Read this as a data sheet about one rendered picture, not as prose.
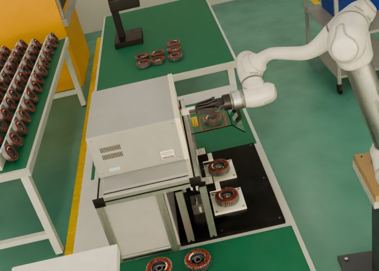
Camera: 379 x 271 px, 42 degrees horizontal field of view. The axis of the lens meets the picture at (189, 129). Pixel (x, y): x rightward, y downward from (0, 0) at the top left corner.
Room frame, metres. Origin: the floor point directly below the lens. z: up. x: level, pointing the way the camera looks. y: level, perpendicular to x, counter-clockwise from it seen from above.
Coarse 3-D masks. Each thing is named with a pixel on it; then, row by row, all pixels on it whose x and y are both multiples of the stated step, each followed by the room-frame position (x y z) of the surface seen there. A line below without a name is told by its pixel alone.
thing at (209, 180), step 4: (208, 176) 1.84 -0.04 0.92; (212, 176) 1.84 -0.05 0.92; (204, 180) 1.82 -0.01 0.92; (208, 180) 1.81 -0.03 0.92; (212, 180) 1.81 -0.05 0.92; (208, 184) 1.79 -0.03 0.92; (212, 184) 1.79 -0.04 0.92; (216, 184) 1.82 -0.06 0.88; (188, 188) 1.82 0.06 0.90; (208, 188) 1.79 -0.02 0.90; (212, 188) 1.78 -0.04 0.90; (216, 188) 1.80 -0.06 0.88; (220, 188) 1.79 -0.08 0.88; (188, 192) 1.79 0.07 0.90; (192, 192) 1.79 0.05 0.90; (196, 192) 1.78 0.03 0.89; (184, 196) 1.78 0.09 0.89; (188, 196) 1.78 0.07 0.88; (196, 200) 1.79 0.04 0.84
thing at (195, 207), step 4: (192, 196) 1.85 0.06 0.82; (196, 196) 1.84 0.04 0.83; (200, 196) 1.84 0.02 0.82; (192, 200) 1.82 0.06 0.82; (200, 200) 1.81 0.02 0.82; (192, 204) 1.79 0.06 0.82; (196, 204) 1.79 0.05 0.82; (200, 204) 1.78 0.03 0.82; (192, 208) 1.78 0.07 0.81; (196, 208) 1.78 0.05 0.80; (196, 212) 1.78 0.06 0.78
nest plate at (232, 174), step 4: (228, 160) 2.13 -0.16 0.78; (232, 164) 2.09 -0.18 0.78; (204, 168) 2.10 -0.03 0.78; (232, 168) 2.05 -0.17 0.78; (208, 172) 2.06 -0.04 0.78; (228, 172) 2.02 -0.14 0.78; (232, 172) 2.02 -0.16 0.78; (216, 176) 2.01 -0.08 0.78; (220, 176) 2.01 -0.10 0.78; (224, 176) 2.00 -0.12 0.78; (228, 176) 1.99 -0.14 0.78; (232, 176) 1.98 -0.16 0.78; (236, 176) 1.98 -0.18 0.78; (216, 180) 1.98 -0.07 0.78; (220, 180) 1.98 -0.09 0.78
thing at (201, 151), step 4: (200, 148) 2.09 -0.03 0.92; (204, 148) 2.08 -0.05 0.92; (196, 152) 2.06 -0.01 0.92; (200, 152) 2.05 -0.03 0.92; (204, 152) 2.05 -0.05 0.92; (200, 156) 2.03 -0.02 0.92; (204, 156) 2.03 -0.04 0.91; (208, 156) 2.06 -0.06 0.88; (200, 160) 2.02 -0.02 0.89; (204, 160) 2.02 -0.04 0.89; (208, 160) 2.02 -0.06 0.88; (212, 160) 2.03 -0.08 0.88
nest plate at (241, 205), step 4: (236, 188) 1.89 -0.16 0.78; (240, 188) 1.88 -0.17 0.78; (240, 192) 1.85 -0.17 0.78; (212, 196) 1.87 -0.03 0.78; (240, 196) 1.82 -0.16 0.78; (212, 200) 1.84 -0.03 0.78; (240, 200) 1.80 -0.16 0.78; (244, 200) 1.79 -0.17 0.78; (216, 204) 1.81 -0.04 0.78; (236, 204) 1.77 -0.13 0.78; (240, 204) 1.77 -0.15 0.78; (244, 204) 1.76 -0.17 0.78; (216, 208) 1.78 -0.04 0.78; (220, 208) 1.77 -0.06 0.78; (224, 208) 1.76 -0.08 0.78; (228, 208) 1.76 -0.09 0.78; (232, 208) 1.75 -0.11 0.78; (236, 208) 1.74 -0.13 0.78; (240, 208) 1.74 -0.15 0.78; (244, 208) 1.74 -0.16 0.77; (216, 212) 1.75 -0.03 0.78; (220, 212) 1.74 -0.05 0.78; (224, 212) 1.74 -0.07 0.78; (228, 212) 1.74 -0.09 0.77
